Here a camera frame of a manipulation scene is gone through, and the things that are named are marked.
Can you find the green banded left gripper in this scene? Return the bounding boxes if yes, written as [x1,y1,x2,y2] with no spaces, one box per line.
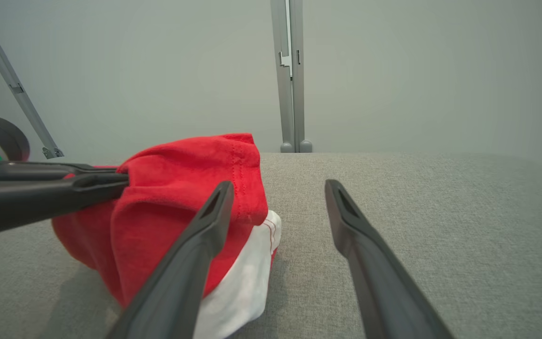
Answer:
[0,114,129,239]

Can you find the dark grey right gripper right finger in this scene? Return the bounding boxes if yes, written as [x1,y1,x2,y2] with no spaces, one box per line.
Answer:
[324,179,455,339]

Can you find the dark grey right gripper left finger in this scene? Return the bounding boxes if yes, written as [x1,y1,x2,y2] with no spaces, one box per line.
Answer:
[106,180,235,339]

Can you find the red shorts with white stripe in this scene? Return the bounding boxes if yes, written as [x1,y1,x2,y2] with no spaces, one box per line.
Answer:
[51,133,282,339]

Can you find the grey slanted metal strut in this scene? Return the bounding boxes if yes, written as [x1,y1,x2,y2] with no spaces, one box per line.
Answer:
[0,0,64,159]

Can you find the grey metal frame post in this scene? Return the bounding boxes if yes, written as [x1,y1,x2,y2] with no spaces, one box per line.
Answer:
[270,0,313,153]

